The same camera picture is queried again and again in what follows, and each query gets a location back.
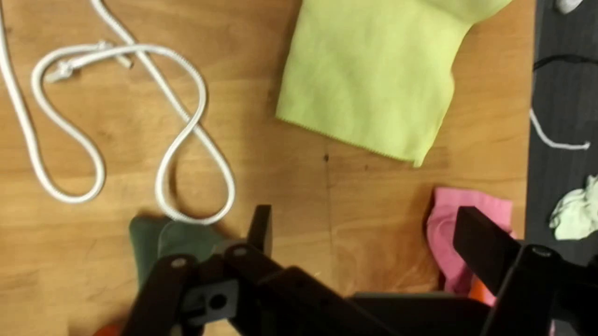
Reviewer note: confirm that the yellow-green cloth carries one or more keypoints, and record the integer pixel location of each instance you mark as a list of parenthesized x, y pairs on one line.
[(376, 74)]

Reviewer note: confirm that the pink orange cloth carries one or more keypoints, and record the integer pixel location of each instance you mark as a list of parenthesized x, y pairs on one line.
[(447, 240)]

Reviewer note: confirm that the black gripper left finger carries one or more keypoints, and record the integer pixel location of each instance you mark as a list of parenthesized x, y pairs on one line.
[(260, 231)]

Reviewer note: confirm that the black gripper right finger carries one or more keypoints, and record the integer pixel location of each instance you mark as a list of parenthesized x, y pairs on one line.
[(488, 251)]

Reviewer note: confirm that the dark green sock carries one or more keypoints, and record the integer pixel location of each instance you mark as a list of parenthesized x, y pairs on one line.
[(153, 238)]

